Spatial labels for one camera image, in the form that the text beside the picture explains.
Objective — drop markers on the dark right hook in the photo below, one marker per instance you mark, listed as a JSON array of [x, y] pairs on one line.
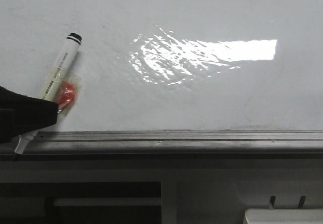
[[301, 202]]

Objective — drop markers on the grey aluminium marker tray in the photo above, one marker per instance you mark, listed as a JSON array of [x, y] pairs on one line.
[[176, 142]]

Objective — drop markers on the white whiteboard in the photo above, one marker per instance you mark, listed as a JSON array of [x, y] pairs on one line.
[[173, 64]]

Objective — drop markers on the dark left hook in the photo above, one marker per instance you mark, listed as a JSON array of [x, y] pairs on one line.
[[272, 202]]

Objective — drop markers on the white box lower right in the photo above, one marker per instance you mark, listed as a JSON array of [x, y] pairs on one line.
[[283, 216]]

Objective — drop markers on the dark hook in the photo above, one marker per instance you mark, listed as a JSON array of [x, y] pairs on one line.
[[301, 202], [272, 202]]

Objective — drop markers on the white whiteboard marker pen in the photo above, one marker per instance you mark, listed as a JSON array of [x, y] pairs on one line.
[[52, 83]]

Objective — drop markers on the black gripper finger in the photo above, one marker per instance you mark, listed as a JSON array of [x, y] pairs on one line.
[[21, 114]]

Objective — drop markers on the red magnet taped to marker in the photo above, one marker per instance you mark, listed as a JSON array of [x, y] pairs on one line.
[[67, 94]]

